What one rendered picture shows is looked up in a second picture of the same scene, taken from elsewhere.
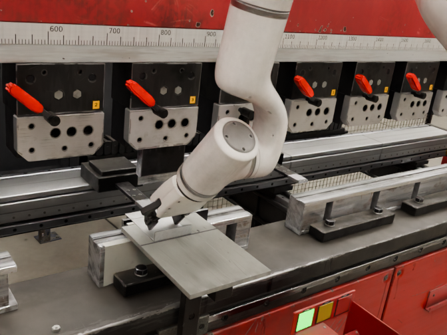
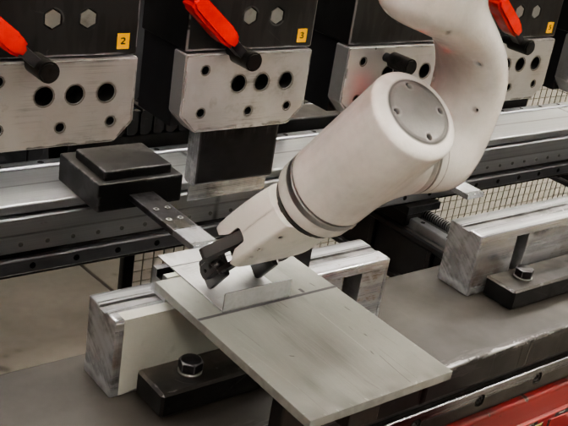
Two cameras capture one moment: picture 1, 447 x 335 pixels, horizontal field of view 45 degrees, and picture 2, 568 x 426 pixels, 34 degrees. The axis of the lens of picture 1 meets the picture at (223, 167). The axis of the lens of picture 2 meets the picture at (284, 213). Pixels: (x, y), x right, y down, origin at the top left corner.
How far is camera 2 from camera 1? 0.15 m
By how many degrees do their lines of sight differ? 4
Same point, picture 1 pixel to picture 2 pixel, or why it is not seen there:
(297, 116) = not seen: hidden behind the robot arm
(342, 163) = (528, 160)
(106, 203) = (107, 231)
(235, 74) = not seen: outside the picture
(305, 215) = (480, 259)
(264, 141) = (457, 122)
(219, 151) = (381, 141)
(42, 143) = (17, 117)
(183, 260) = (284, 351)
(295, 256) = (466, 336)
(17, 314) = not seen: outside the picture
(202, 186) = (335, 208)
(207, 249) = (326, 328)
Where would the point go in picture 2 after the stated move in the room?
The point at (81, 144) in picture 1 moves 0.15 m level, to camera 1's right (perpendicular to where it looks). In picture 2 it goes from (92, 120) to (261, 144)
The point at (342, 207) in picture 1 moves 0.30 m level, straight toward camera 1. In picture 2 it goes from (543, 243) to (542, 339)
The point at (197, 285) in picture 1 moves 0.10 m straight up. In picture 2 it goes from (319, 401) to (339, 303)
